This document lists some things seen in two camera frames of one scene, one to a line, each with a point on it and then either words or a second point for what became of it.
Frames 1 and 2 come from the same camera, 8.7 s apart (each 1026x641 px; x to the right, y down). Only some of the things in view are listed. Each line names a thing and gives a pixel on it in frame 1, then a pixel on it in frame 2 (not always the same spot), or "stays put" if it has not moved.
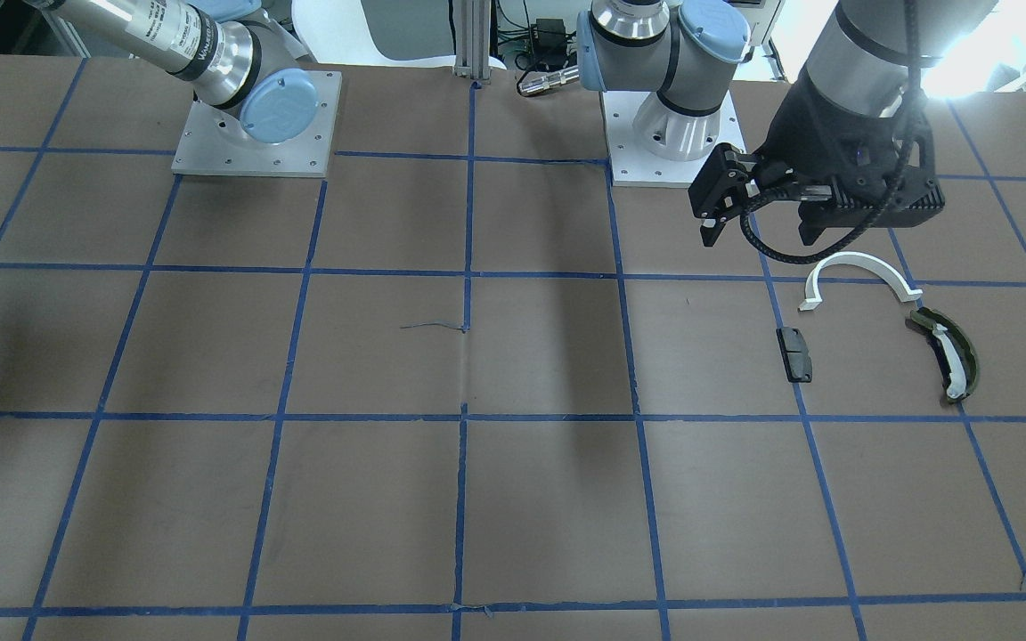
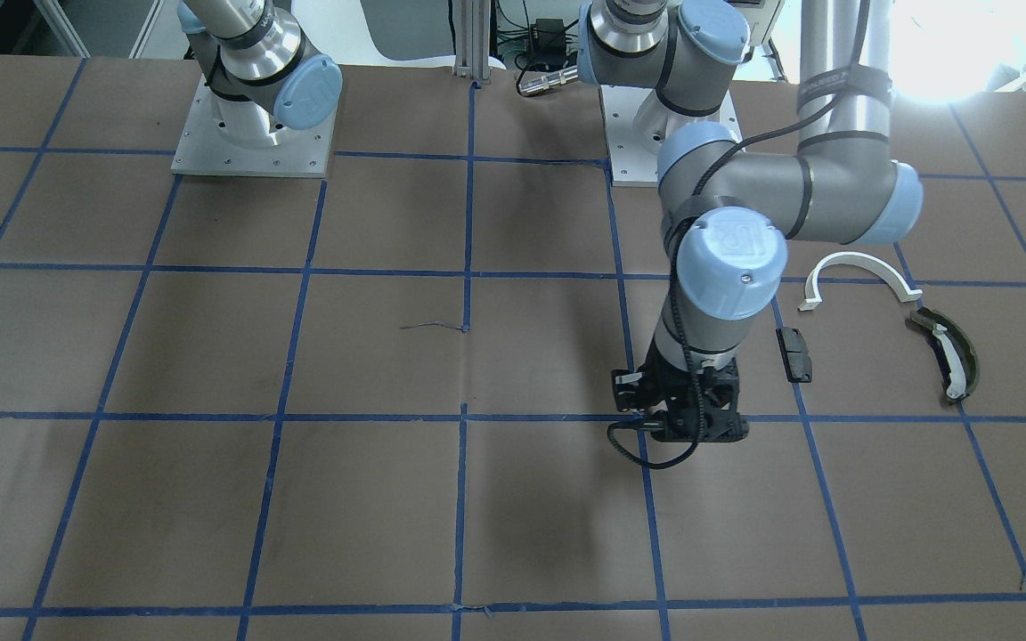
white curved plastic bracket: [812, 296] stays put
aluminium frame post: [472, 38] stays put
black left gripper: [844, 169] -> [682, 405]
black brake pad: [794, 354] stays put
